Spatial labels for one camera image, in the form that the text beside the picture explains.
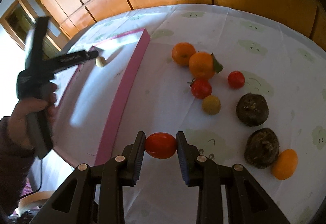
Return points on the wooden chair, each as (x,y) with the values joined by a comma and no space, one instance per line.
(32,201)

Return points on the yellowish round longan fruit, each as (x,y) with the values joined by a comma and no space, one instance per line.
(211,105)

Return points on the wooden door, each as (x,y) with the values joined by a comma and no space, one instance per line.
(17,22)

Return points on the dark sleeved left forearm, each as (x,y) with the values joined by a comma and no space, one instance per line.
(15,167)

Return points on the person's left hand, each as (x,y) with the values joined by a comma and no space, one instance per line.
(17,123)

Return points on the small orange mandarin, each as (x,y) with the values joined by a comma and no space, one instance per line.
(285,164)

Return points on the pink-edged white cardboard tray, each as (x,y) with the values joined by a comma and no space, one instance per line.
(92,105)

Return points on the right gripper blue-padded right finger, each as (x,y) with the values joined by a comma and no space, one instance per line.
(247,201)

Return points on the dark brown wrinkled fruit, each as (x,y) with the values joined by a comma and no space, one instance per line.
(262,148)
(252,109)

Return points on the orange mandarin with leaf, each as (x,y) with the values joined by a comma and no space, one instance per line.
(204,65)

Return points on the white tablecloth with green clouds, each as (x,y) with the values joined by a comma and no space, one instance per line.
(282,65)

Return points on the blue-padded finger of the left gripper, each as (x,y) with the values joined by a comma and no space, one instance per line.
(63,62)

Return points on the pale round longan fruit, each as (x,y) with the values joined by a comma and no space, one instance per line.
(100,61)

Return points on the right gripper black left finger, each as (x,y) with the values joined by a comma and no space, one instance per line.
(95,194)

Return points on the red cherry tomato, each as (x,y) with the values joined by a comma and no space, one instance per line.
(236,80)
(200,88)
(160,145)

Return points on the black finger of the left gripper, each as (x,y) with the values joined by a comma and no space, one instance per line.
(36,53)

